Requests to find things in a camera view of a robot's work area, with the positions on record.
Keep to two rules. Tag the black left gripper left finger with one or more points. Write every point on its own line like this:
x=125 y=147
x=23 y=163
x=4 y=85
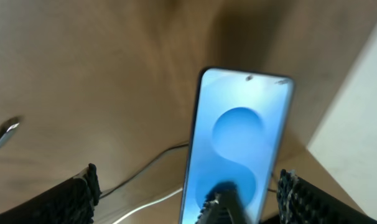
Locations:
x=71 y=202

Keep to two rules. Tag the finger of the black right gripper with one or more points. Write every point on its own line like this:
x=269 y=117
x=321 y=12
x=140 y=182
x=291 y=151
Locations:
x=223 y=205

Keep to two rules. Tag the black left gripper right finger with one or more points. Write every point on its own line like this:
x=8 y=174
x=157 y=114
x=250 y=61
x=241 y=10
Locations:
x=301 y=202

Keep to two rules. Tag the blue Galaxy smartphone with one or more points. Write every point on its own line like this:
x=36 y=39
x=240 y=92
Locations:
x=238 y=122

